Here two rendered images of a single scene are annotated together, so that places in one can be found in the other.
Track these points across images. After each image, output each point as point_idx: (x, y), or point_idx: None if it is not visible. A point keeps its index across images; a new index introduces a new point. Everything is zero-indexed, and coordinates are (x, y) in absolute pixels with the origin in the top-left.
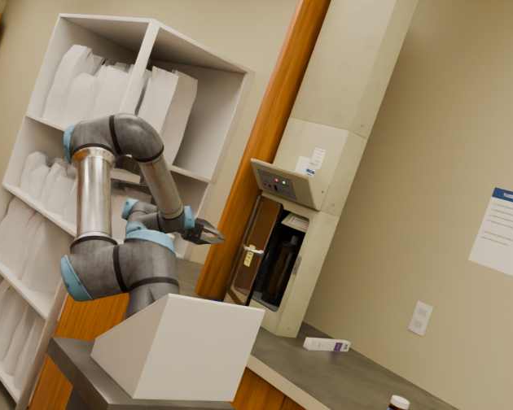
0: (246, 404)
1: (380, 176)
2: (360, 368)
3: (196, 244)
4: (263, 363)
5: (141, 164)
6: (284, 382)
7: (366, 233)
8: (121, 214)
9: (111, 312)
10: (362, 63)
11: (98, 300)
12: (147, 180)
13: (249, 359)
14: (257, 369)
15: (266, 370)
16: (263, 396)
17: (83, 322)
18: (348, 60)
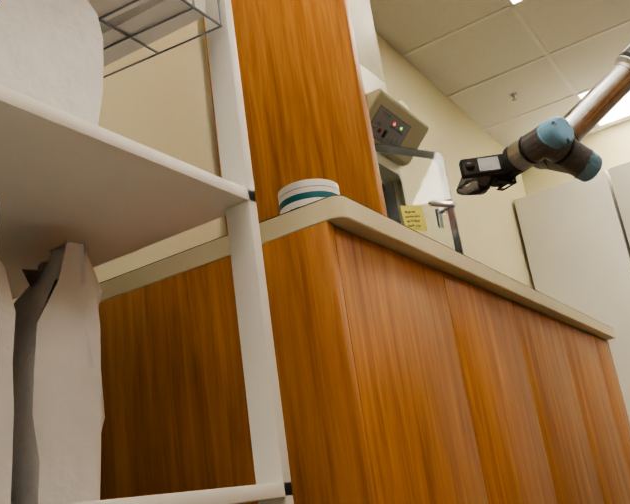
0: (555, 350)
1: None
2: None
3: (483, 193)
4: (556, 300)
5: None
6: (566, 308)
7: None
8: (568, 137)
9: (440, 337)
10: (366, 13)
11: (412, 329)
12: (619, 101)
13: (552, 303)
14: (557, 308)
15: (559, 305)
16: (556, 334)
17: (411, 392)
18: (355, 1)
